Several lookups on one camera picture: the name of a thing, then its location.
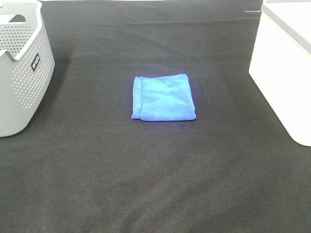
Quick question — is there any blue microfiber towel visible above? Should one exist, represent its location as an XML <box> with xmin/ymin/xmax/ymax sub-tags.
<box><xmin>131</xmin><ymin>74</ymin><xmax>196</xmax><ymax>121</ymax></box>

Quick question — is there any white storage box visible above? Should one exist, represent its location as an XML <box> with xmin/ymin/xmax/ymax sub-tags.
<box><xmin>249</xmin><ymin>0</ymin><xmax>311</xmax><ymax>146</ymax></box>

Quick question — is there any grey perforated plastic basket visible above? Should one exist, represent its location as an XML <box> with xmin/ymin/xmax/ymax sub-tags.
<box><xmin>0</xmin><ymin>0</ymin><xmax>55</xmax><ymax>137</ymax></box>

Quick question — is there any black tablecloth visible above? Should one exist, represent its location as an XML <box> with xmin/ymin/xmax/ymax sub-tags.
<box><xmin>0</xmin><ymin>0</ymin><xmax>311</xmax><ymax>233</ymax></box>

